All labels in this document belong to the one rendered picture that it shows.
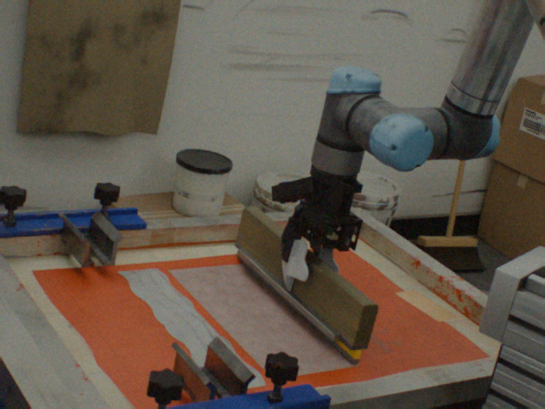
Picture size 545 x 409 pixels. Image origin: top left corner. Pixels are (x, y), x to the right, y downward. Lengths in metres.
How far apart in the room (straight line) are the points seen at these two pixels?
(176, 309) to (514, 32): 0.64
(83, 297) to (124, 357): 0.17
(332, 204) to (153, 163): 2.32
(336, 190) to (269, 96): 2.45
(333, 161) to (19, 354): 0.54
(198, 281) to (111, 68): 1.93
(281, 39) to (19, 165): 1.08
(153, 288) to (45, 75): 1.91
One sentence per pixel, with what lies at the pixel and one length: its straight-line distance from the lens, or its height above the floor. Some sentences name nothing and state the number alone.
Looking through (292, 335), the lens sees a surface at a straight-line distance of 1.56.
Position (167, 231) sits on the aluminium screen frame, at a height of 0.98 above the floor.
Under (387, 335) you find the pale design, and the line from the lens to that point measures 1.62.
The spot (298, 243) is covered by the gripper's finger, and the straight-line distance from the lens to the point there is 1.57.
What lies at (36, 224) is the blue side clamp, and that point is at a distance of 1.67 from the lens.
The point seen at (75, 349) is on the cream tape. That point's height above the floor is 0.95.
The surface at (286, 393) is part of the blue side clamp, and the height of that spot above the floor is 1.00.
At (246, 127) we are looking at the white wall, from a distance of 3.93.
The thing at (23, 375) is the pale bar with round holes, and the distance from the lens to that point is 1.20.
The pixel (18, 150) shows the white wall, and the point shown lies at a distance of 3.57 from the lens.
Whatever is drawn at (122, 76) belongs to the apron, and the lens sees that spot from 3.52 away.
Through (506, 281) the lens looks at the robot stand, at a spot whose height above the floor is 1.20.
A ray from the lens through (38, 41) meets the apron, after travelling 3.41.
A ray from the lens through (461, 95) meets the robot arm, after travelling 1.45.
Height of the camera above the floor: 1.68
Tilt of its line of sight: 21 degrees down
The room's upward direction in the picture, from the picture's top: 11 degrees clockwise
